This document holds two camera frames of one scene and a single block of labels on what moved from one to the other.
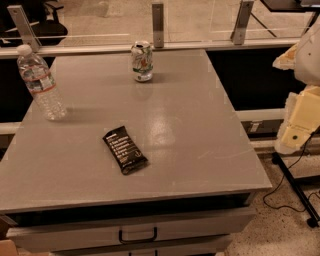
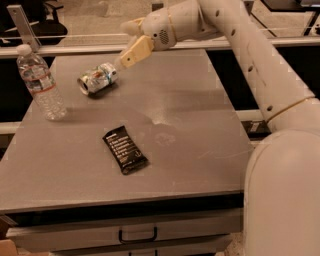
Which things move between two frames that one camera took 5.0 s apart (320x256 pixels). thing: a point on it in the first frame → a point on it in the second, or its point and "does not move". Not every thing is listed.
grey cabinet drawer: x=179 y=228 does not move
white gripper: x=309 y=60 → x=157 y=30
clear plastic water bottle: x=40 y=80 does not move
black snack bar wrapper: x=128 y=157 does not move
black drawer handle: x=137 y=240 does not move
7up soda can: x=142 y=60 → x=97 y=79
